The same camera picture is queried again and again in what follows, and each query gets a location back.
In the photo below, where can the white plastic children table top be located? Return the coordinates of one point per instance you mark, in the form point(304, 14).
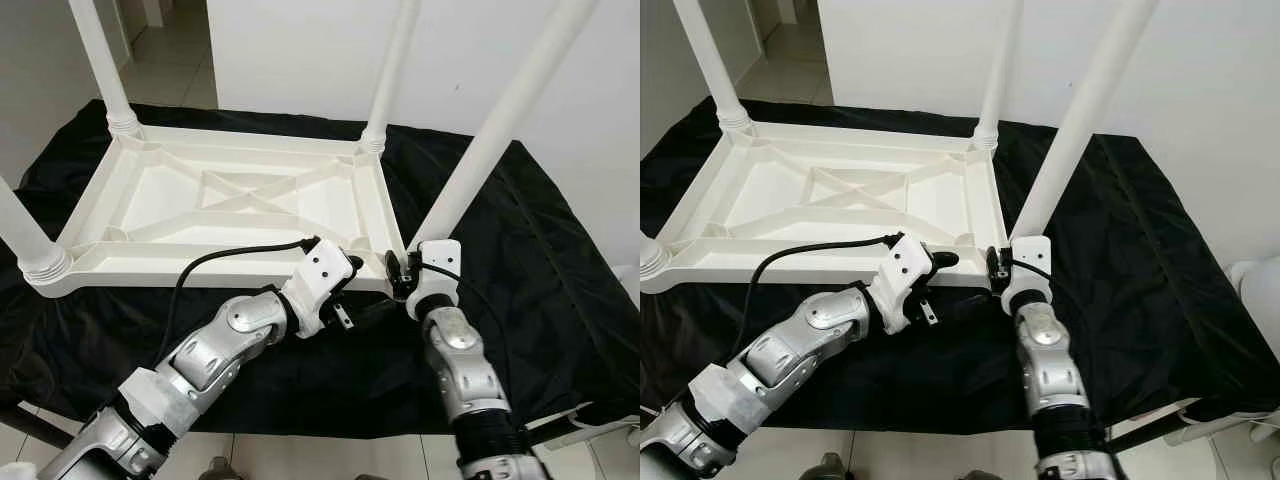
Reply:
point(150, 190)
point(760, 185)

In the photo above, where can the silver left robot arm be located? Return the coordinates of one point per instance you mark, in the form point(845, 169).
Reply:
point(790, 345)
point(220, 345)

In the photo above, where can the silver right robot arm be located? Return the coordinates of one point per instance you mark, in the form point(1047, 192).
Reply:
point(460, 360)
point(1045, 355)

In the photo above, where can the black cloth table cover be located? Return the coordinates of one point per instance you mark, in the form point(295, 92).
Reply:
point(1190, 330)
point(570, 330)

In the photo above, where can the grey robot left leg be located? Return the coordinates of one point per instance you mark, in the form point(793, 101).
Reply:
point(830, 468)
point(222, 468)

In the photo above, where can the white floor fan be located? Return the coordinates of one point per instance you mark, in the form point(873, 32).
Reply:
point(1262, 285)

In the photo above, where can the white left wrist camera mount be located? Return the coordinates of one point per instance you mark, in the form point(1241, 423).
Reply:
point(322, 272)
point(905, 268)

